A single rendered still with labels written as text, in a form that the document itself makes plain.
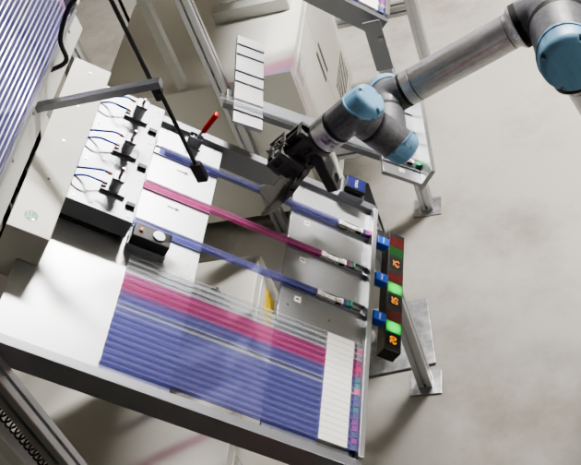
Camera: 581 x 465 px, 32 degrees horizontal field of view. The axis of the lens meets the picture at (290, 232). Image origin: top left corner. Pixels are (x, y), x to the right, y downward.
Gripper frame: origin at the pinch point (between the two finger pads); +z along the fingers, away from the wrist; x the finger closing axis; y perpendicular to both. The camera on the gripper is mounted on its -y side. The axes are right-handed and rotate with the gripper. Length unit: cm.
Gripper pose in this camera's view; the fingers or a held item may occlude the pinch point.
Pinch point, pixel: (267, 193)
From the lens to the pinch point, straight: 223.2
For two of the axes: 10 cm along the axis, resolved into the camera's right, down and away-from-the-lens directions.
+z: -6.4, 4.9, 5.9
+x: -1.0, 7.1, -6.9
